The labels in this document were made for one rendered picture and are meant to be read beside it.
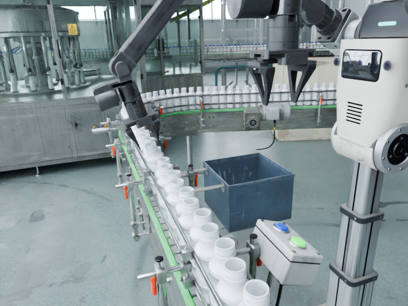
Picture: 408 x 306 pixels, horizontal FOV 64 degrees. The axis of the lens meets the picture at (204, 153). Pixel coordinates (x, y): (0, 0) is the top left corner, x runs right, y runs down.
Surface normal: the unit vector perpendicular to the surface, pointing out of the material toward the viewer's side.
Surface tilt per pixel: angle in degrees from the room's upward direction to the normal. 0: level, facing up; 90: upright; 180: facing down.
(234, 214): 90
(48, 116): 90
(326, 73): 90
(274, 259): 70
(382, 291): 0
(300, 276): 90
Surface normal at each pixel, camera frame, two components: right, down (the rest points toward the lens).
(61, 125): 0.33, 0.30
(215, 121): 0.03, 0.33
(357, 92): -0.94, 0.14
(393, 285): -0.03, -0.94
